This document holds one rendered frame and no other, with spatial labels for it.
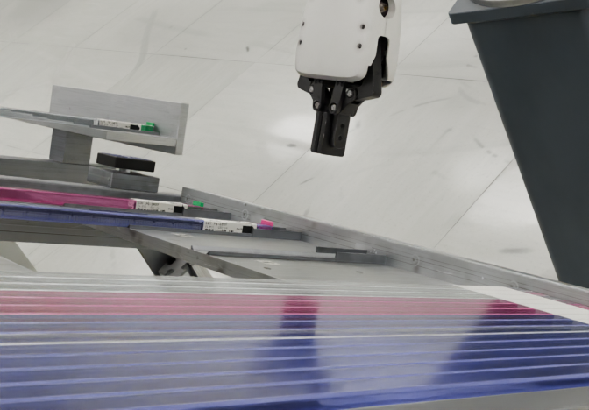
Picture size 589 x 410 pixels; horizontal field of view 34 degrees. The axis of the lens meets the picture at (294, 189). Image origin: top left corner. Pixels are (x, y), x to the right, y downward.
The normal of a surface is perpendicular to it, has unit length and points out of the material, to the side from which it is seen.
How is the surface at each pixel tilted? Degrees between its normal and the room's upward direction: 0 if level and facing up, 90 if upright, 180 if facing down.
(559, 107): 90
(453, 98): 0
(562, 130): 90
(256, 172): 0
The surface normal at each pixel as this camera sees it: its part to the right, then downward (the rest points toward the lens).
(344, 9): -0.69, -0.06
